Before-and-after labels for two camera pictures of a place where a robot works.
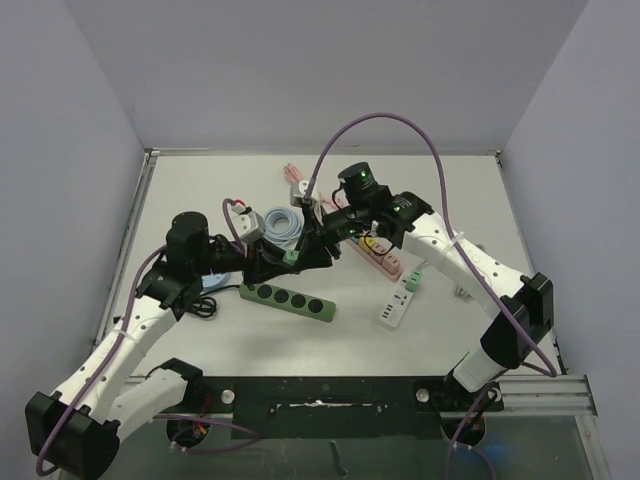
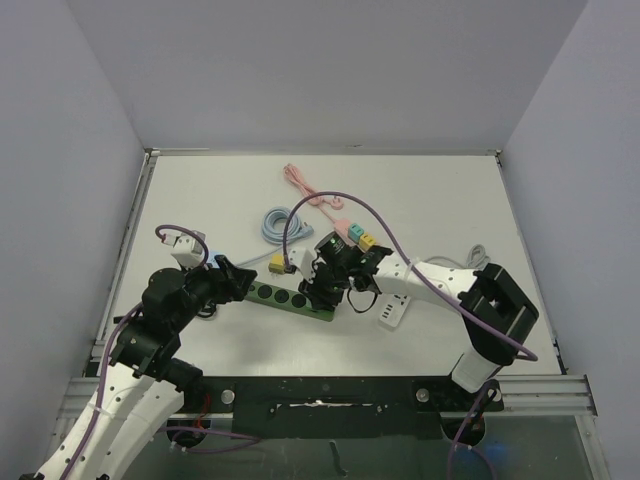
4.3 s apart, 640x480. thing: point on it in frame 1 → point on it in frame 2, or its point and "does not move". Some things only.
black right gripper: x=310 y=232 → x=323 y=282
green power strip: x=289 y=302 does not move
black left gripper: x=262 y=261 → x=230 y=283
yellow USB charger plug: x=366 y=243 does not move
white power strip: x=397 y=302 does not move
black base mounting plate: x=340 y=408 does not move
